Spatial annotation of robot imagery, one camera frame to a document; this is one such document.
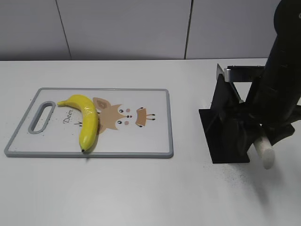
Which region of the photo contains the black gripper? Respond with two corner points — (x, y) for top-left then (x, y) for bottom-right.
(233, 76), (301, 156)

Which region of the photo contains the white-handled kitchen knife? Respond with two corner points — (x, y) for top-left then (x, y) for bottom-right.
(216, 64), (275, 170)

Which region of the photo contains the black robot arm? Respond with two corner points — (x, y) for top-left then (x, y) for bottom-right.
(223, 0), (301, 155)

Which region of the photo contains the yellow plastic banana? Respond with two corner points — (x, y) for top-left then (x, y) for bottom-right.
(57, 95), (99, 153)

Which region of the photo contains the black knife stand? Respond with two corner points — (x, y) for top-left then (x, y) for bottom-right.
(198, 74), (250, 164)

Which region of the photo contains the white grey-rimmed cutting board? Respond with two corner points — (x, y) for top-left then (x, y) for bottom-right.
(4, 88), (174, 158)

